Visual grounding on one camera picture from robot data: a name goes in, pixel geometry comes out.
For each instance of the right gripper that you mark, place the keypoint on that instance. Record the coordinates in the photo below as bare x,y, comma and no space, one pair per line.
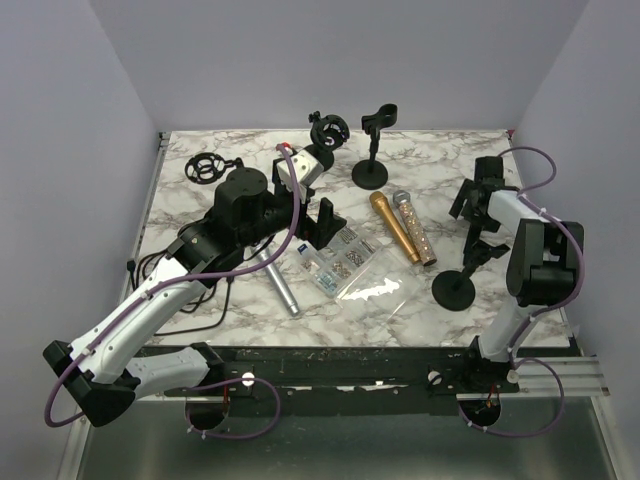
467,193

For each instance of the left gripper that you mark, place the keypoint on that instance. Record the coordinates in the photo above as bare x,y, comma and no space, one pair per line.
328,223

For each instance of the gold microphone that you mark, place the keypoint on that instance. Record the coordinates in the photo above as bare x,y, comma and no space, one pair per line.
381,206

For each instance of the glitter microphone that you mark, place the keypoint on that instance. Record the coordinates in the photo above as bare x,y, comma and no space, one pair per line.
414,227

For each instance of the round base clip stand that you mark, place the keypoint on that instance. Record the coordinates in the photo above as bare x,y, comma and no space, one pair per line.
371,174
454,290

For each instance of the silver microphone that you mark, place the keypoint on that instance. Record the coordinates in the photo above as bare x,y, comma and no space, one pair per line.
282,289

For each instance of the round base shock mount stand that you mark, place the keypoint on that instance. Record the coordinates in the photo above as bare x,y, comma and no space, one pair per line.
327,134

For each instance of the tripod shock mount stand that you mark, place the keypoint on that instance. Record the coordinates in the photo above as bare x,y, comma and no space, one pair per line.
207,168

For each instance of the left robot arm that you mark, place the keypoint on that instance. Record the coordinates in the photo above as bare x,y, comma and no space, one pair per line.
102,369

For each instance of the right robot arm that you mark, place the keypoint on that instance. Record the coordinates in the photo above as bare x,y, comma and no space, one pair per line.
546,264

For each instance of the clear plastic screw organizer box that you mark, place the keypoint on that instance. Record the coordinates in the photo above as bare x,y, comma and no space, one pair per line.
365,278

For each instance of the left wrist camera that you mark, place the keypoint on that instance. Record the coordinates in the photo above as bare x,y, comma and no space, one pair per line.
307,167

